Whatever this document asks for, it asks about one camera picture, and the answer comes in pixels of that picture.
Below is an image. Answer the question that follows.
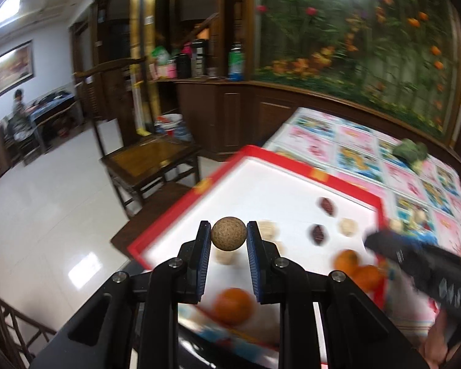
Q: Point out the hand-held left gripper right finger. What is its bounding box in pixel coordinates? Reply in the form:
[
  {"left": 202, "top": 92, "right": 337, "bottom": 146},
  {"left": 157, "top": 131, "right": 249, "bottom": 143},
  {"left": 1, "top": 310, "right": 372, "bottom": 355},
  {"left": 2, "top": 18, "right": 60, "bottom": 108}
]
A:
[{"left": 247, "top": 220, "right": 428, "bottom": 369}]

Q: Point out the red date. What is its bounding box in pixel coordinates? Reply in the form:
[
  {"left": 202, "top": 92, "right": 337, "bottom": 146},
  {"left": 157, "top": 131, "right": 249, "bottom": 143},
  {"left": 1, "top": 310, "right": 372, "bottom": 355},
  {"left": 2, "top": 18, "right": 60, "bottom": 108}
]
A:
[
  {"left": 309, "top": 224, "right": 328, "bottom": 246},
  {"left": 317, "top": 197, "right": 337, "bottom": 216}
]

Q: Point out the framed wall picture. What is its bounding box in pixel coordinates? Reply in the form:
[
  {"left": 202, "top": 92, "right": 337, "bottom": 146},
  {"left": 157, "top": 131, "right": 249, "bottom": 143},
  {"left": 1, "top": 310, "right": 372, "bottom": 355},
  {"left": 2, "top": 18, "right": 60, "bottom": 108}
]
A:
[{"left": 0, "top": 39, "right": 35, "bottom": 104}]

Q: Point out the brown cork ball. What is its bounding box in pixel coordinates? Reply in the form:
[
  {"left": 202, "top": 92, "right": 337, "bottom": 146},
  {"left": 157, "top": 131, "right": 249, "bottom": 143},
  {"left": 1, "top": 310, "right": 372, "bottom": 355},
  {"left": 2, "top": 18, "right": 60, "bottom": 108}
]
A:
[{"left": 211, "top": 216, "right": 248, "bottom": 252}]

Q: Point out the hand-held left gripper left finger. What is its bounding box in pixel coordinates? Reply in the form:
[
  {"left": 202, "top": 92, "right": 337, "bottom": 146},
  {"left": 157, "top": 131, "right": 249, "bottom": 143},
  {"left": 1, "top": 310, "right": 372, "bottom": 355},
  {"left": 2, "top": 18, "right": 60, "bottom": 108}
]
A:
[{"left": 30, "top": 220, "right": 212, "bottom": 369}]

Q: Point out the black and silver pitcher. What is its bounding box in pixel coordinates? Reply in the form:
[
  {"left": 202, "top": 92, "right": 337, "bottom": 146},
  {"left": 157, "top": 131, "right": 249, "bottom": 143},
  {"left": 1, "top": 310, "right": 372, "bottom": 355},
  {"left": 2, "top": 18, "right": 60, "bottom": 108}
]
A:
[{"left": 191, "top": 39, "right": 209, "bottom": 77}]

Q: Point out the gold pillar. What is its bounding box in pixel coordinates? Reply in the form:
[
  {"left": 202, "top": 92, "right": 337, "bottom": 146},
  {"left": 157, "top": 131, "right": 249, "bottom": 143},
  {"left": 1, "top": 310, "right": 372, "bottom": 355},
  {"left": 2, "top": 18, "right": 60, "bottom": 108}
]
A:
[{"left": 130, "top": 0, "right": 160, "bottom": 131}]

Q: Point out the red box with white inside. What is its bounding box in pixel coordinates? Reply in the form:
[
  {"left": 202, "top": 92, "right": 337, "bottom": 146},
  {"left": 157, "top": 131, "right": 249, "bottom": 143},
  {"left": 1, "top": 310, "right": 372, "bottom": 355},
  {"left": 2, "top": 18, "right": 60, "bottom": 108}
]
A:
[{"left": 127, "top": 144, "right": 390, "bottom": 354}]

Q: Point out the dark wooden cabinet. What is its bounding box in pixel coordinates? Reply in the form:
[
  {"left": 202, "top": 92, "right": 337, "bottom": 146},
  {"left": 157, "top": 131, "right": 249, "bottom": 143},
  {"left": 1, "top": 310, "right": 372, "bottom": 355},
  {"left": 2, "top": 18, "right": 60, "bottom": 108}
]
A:
[{"left": 71, "top": 0, "right": 296, "bottom": 158}]

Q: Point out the table with blue cloth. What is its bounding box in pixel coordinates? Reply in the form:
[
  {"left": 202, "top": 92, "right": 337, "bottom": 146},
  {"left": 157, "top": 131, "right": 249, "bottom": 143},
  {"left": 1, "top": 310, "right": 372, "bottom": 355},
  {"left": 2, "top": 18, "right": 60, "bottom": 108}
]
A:
[{"left": 27, "top": 91, "right": 81, "bottom": 139}]

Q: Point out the flower wall mural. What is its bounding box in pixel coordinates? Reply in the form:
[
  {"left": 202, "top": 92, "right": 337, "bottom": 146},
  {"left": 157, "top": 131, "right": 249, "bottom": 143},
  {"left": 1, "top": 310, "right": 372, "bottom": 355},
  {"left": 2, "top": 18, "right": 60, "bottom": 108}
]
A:
[{"left": 254, "top": 0, "right": 461, "bottom": 139}]

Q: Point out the dark wooden chair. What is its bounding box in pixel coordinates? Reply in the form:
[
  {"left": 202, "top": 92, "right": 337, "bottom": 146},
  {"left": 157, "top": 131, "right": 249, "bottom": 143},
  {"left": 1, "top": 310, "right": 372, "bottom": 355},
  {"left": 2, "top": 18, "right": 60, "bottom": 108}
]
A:
[{"left": 0, "top": 238, "right": 58, "bottom": 369}]

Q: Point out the ceiling light panel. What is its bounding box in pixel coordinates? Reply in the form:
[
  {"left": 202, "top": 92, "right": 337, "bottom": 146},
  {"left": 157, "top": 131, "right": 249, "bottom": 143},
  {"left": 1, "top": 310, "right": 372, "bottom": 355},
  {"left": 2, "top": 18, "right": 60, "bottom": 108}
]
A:
[{"left": 0, "top": 0, "right": 23, "bottom": 27}]

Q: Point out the green packet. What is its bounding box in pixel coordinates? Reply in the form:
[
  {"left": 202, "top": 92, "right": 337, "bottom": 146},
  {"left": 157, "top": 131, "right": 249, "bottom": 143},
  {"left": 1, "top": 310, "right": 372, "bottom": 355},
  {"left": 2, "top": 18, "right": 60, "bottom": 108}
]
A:
[{"left": 151, "top": 45, "right": 169, "bottom": 66}]

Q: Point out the fruit printed tablecloth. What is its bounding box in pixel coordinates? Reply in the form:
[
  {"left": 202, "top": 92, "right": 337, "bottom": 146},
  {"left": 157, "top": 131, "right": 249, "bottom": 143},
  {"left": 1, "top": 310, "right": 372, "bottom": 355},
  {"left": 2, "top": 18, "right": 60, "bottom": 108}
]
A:
[{"left": 261, "top": 107, "right": 461, "bottom": 339}]

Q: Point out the red and white bucket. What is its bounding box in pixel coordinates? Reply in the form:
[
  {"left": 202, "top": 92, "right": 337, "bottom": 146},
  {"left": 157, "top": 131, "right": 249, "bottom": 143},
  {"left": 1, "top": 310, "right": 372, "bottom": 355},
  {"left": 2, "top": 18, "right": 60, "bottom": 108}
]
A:
[{"left": 156, "top": 113, "right": 185, "bottom": 137}]

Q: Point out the green plastic bottle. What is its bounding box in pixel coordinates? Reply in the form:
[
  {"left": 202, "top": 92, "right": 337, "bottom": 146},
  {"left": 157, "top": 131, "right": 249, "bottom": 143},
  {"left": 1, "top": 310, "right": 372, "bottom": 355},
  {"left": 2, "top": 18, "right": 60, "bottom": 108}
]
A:
[{"left": 228, "top": 42, "right": 246, "bottom": 81}]

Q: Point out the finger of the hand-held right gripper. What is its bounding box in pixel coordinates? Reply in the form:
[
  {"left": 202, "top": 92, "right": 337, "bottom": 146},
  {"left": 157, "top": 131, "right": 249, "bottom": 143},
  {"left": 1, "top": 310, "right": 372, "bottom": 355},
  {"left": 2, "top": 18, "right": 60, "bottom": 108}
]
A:
[
  {"left": 365, "top": 234, "right": 427, "bottom": 283},
  {"left": 382, "top": 228, "right": 446, "bottom": 258}
]

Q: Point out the orange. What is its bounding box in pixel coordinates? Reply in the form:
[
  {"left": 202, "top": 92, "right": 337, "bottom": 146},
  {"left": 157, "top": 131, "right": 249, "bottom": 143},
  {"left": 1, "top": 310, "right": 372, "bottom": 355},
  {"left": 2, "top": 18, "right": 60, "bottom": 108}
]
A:
[
  {"left": 333, "top": 249, "right": 360, "bottom": 277},
  {"left": 353, "top": 264, "right": 385, "bottom": 295},
  {"left": 214, "top": 288, "right": 254, "bottom": 325}
]

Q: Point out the green vegetable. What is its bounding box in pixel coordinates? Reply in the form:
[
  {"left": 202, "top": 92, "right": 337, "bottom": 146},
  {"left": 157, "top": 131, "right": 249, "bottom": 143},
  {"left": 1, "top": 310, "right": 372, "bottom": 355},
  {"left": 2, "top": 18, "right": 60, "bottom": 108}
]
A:
[{"left": 392, "top": 137, "right": 429, "bottom": 173}]

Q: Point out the person's right hand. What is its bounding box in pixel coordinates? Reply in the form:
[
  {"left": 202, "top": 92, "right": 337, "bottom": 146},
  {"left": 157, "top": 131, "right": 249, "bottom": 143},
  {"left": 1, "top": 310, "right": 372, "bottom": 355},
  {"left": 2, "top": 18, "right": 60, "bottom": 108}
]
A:
[{"left": 423, "top": 307, "right": 461, "bottom": 367}]

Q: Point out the black thermos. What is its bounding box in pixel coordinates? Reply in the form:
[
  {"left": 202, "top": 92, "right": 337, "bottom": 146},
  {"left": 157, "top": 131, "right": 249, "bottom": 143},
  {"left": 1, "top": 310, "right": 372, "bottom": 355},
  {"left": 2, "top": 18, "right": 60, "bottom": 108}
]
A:
[{"left": 176, "top": 53, "right": 193, "bottom": 79}]

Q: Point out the wooden armchair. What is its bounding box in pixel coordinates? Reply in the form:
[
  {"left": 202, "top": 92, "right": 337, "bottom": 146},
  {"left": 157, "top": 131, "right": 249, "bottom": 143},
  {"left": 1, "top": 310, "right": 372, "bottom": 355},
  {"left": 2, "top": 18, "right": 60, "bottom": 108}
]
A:
[{"left": 74, "top": 56, "right": 202, "bottom": 220}]

